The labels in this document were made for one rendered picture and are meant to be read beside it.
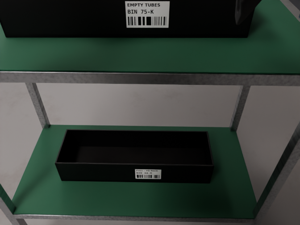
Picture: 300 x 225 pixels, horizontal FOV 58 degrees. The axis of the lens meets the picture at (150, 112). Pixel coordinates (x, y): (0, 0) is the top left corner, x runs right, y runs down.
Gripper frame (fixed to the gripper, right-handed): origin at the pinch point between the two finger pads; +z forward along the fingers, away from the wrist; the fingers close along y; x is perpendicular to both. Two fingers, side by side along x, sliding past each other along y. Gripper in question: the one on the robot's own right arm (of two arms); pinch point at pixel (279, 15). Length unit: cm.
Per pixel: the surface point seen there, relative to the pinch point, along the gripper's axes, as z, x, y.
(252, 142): 135, -20, -49
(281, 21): 31.1, -25.2, -19.3
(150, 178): 79, 9, 15
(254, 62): 22.5, -7.5, -6.5
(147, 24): 24.4, -18.7, 15.8
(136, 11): 21.7, -20.1, 18.1
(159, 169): 73, 6, 11
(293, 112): 146, -45, -84
